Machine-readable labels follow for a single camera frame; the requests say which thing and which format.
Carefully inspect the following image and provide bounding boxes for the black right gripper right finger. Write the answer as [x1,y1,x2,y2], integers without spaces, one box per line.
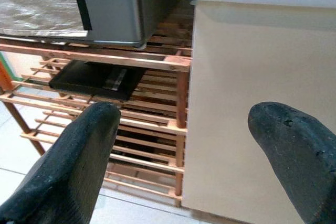
[247,101,336,224]

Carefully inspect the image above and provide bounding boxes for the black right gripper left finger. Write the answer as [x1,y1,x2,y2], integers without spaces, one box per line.
[0,101,122,224]

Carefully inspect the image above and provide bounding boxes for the silver mini fridge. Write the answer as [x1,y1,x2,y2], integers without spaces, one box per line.
[68,0,181,49]

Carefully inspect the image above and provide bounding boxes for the black flat tray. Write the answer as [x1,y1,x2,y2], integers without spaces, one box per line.
[48,60,148,102]

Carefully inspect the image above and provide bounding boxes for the beige kitchen cabinet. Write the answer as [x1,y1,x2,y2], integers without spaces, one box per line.
[178,0,336,224]

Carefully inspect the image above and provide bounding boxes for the orange chopping board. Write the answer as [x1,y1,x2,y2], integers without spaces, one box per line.
[0,60,13,95]

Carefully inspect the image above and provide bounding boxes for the green chopping board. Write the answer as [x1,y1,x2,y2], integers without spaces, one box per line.
[0,51,14,83]

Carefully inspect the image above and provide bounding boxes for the wooden slatted rack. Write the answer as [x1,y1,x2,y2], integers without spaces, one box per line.
[0,0,194,208]

